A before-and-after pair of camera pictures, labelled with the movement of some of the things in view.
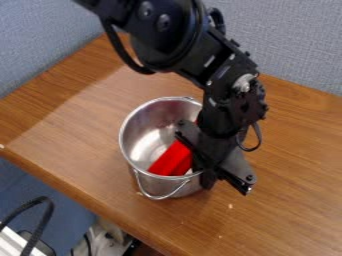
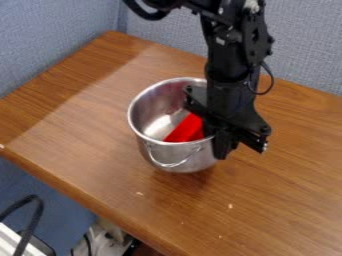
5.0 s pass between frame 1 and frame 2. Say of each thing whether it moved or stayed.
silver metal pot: moved
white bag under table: stayed
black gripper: moved
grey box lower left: stayed
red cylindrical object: moved
